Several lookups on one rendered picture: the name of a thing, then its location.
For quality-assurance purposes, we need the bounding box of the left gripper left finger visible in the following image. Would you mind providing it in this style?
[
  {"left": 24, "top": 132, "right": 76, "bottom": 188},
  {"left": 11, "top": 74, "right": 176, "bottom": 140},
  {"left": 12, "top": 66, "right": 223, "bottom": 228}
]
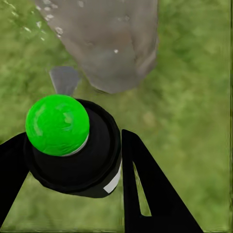
[{"left": 0, "top": 133, "right": 29, "bottom": 228}]

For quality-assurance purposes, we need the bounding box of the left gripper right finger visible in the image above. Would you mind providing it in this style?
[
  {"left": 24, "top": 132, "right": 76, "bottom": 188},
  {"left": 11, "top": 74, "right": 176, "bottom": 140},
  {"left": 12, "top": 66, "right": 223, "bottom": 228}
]
[{"left": 121, "top": 130, "right": 204, "bottom": 233}]

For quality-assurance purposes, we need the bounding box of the pesticide atomizer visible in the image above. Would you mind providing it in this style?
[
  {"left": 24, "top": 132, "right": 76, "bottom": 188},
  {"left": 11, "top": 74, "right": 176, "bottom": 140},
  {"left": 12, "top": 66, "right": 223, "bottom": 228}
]
[{"left": 23, "top": 66, "right": 122, "bottom": 198}]

